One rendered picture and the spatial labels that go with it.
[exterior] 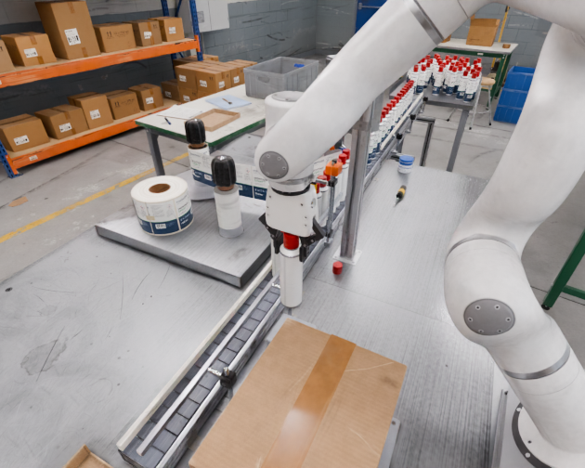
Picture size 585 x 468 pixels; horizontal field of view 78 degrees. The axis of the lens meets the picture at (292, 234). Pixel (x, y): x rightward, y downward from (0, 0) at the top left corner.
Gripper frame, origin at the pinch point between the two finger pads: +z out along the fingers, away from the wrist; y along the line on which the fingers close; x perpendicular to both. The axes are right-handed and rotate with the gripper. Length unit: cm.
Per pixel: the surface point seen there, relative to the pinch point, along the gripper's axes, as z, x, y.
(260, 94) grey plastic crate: 36, -211, 135
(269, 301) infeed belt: 31.8, -10.0, 12.4
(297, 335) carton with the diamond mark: 7.8, 14.6, -8.6
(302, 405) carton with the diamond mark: 7.8, 26.5, -15.2
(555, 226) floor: 121, -256, -110
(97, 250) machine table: 37, -8, 85
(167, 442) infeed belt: 31.7, 34.4, 11.9
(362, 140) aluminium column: -8.0, -44.7, -0.6
